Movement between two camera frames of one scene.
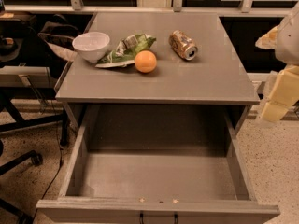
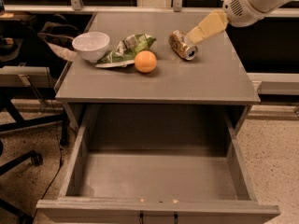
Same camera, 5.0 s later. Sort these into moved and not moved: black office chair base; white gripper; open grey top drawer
Moved: white gripper
Not moved: open grey top drawer; black office chair base
